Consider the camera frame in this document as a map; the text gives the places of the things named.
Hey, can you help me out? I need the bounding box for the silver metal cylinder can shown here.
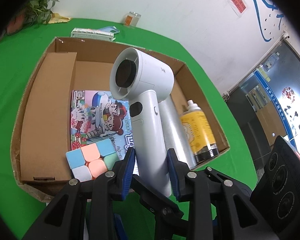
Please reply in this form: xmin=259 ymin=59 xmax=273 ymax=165
xmin=159 ymin=95 xmax=197 ymax=170

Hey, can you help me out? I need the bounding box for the yellow spray can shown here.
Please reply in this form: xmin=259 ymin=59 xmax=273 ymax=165
xmin=180 ymin=100 xmax=219 ymax=164

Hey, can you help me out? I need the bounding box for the white handheld fan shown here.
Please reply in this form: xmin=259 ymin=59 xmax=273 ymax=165
xmin=109 ymin=47 xmax=174 ymax=197

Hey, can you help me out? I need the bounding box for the pastel puzzle cube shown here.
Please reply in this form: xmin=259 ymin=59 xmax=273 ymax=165
xmin=65 ymin=139 xmax=120 ymax=182

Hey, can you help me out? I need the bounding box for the brown cardboard box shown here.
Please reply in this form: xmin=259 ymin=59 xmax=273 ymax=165
xmin=11 ymin=38 xmax=229 ymax=202

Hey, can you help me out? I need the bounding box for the glass door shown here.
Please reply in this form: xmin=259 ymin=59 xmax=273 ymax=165
xmin=226 ymin=32 xmax=300 ymax=178

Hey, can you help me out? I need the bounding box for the colourful cartoon picture book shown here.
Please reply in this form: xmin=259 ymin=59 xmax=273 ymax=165
xmin=70 ymin=90 xmax=134 ymax=161

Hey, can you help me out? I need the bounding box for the green table mat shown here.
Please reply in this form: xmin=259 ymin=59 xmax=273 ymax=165
xmin=0 ymin=18 xmax=257 ymax=239

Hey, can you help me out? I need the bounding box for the clear glass jar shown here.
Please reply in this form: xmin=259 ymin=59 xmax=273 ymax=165
xmin=123 ymin=11 xmax=141 ymax=27

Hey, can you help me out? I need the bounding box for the white rectangular box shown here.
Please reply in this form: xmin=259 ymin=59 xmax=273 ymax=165
xmin=70 ymin=28 xmax=115 ymax=42

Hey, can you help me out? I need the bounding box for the yellow cloth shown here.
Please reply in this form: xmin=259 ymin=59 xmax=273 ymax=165
xmin=43 ymin=13 xmax=71 ymax=24

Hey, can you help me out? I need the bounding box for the green potted plant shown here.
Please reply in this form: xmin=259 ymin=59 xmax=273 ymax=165
xmin=5 ymin=0 xmax=59 ymax=36

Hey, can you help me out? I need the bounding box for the red wall sign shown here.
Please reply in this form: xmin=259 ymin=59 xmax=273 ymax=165
xmin=223 ymin=0 xmax=250 ymax=18

